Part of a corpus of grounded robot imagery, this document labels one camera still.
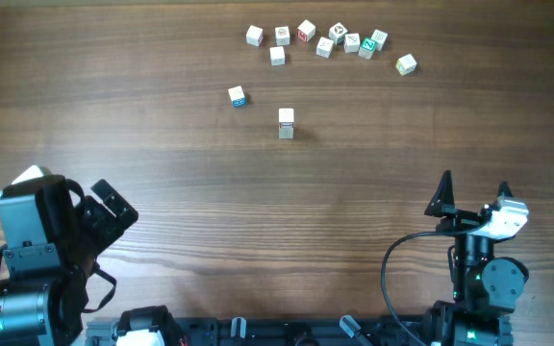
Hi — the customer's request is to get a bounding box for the wooden block with drawing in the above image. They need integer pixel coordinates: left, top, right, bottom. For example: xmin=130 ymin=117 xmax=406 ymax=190
xmin=279 ymin=128 xmax=294 ymax=139

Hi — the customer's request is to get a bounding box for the wooden block pale picture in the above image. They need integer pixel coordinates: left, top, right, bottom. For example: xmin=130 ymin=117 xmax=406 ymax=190
xmin=278 ymin=108 xmax=294 ymax=123

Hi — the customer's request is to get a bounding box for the wooden block red frame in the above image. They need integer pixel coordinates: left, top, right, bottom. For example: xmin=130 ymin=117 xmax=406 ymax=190
xmin=279 ymin=122 xmax=294 ymax=129

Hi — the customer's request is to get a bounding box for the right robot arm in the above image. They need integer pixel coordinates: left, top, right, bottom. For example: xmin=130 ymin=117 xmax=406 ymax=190
xmin=421 ymin=170 xmax=529 ymax=345

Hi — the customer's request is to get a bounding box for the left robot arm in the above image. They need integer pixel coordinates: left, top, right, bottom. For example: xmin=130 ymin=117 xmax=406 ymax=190
xmin=0 ymin=175 xmax=139 ymax=345

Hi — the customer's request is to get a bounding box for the wooden block yellow side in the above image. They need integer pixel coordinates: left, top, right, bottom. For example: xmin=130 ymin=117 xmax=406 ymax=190
xmin=395 ymin=54 xmax=417 ymax=76

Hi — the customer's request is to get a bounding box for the wooden block blue side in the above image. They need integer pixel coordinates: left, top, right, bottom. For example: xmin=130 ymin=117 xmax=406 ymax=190
xmin=228 ymin=86 xmax=246 ymax=108

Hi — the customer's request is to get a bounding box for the wooden block green letter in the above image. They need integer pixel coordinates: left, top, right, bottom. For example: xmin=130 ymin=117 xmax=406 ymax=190
xmin=358 ymin=37 xmax=377 ymax=60

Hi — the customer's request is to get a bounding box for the wooden block grid pattern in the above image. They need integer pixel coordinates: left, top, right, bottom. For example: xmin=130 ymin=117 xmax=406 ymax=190
xmin=371 ymin=29 xmax=388 ymax=51

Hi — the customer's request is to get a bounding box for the wooden block sketch top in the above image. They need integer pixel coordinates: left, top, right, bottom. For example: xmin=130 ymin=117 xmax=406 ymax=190
xmin=343 ymin=33 xmax=361 ymax=53

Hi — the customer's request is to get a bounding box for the wooden block faint drawing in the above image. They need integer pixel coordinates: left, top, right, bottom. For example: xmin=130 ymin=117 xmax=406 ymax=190
xmin=315 ymin=37 xmax=335 ymax=59

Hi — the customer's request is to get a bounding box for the wooden block dark picture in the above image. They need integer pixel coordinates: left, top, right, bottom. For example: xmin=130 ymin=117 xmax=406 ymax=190
xmin=329 ymin=22 xmax=348 ymax=45

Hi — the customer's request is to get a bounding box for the plain wooden block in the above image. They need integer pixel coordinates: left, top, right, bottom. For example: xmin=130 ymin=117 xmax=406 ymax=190
xmin=269 ymin=46 xmax=286 ymax=66

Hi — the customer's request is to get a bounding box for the wooden block far left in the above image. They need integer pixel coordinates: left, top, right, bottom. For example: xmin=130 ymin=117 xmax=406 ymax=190
xmin=245 ymin=25 xmax=264 ymax=47

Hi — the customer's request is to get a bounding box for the wooden block red letter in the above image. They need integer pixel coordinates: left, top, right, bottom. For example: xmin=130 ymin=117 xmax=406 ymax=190
xmin=297 ymin=19 xmax=316 ymax=42

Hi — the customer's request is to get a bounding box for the wooden block orange picture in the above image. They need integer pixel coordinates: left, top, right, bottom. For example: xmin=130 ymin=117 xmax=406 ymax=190
xmin=275 ymin=26 xmax=290 ymax=46

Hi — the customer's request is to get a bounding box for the right black cable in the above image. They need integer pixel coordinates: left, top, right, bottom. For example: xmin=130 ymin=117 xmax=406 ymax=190
xmin=380 ymin=220 xmax=492 ymax=346

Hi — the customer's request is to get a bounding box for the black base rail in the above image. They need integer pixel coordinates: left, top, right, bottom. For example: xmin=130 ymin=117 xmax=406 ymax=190
xmin=83 ymin=306 xmax=515 ymax=346

